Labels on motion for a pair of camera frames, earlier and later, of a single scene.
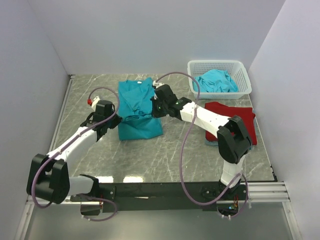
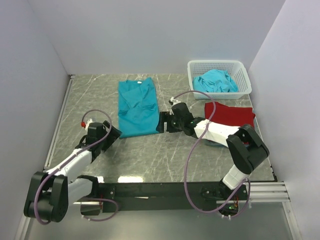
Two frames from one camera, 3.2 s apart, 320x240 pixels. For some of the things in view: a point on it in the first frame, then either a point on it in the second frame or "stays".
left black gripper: [118, 119] -> [114, 134]
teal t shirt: [135, 108] stays
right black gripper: [155, 113] -> [164, 117]
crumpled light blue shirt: [215, 81] stays
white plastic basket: [219, 79] stays
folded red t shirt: [246, 114] stays
